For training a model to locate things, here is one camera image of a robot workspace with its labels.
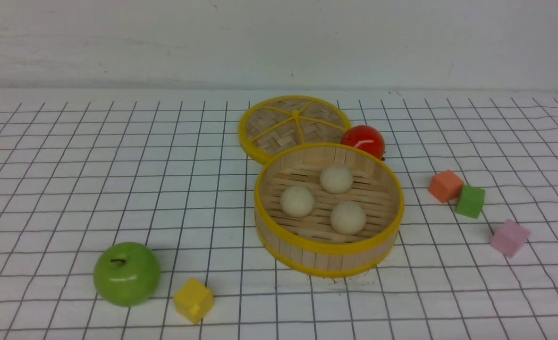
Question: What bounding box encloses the cream bun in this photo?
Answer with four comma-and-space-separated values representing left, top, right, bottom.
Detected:
330, 201, 367, 235
280, 185, 315, 218
320, 164, 353, 194

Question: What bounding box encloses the bamboo steamer lid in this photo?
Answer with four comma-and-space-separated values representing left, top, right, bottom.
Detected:
237, 95, 352, 164

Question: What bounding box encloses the bamboo steamer tray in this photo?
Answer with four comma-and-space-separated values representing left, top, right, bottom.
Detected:
254, 144, 405, 278

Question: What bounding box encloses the red tomato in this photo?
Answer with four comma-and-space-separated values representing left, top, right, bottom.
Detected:
341, 125, 385, 161

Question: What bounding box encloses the yellow foam cube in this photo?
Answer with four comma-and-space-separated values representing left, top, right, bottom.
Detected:
173, 278, 214, 324

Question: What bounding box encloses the orange foam cube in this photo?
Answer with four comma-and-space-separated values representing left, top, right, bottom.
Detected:
428, 170, 464, 203

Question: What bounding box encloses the green apple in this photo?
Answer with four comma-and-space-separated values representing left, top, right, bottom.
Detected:
93, 242, 161, 307

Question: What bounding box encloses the green foam cube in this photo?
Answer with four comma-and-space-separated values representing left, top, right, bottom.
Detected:
455, 184, 486, 218

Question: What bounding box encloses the pink foam cube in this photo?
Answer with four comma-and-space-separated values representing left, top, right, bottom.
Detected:
490, 219, 530, 258

